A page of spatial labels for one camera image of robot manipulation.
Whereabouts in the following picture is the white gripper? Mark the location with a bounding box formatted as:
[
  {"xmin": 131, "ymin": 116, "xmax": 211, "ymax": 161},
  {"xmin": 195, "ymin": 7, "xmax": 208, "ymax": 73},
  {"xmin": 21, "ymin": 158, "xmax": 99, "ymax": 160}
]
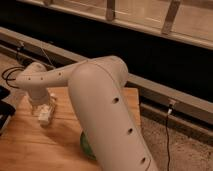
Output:
[{"xmin": 27, "ymin": 89, "xmax": 50, "ymax": 108}]

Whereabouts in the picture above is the white plastic bottle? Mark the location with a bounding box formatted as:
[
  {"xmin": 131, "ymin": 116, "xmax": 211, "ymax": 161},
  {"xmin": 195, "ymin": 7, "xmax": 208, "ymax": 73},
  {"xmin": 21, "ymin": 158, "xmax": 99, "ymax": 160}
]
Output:
[{"xmin": 37, "ymin": 93, "xmax": 58, "ymax": 127}]

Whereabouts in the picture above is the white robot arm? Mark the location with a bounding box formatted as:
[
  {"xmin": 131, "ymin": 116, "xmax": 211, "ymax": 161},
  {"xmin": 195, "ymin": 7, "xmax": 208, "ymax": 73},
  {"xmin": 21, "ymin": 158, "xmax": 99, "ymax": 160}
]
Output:
[{"xmin": 16, "ymin": 56, "xmax": 159, "ymax": 171}]

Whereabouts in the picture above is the green ceramic bowl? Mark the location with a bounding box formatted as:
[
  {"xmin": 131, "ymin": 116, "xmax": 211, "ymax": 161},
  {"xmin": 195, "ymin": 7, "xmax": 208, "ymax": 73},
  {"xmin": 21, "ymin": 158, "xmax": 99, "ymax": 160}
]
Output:
[{"xmin": 80, "ymin": 133, "xmax": 96, "ymax": 160}]

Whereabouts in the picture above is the black object at left edge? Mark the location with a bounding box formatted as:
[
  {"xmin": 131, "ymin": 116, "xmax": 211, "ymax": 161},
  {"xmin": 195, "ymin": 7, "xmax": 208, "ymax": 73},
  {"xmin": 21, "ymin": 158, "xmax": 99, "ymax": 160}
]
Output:
[{"xmin": 0, "ymin": 85, "xmax": 15, "ymax": 135}]

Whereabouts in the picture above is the white thin cable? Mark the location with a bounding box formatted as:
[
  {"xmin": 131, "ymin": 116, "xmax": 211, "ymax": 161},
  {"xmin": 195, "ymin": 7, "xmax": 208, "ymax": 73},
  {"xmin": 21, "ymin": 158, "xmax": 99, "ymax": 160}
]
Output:
[{"xmin": 39, "ymin": 46, "xmax": 56, "ymax": 69}]

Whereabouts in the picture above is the black coiled cable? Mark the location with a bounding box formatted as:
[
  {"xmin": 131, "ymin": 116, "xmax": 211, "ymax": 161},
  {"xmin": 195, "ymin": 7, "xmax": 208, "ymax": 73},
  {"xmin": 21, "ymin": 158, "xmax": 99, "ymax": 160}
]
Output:
[{"xmin": 1, "ymin": 41, "xmax": 34, "ymax": 90}]

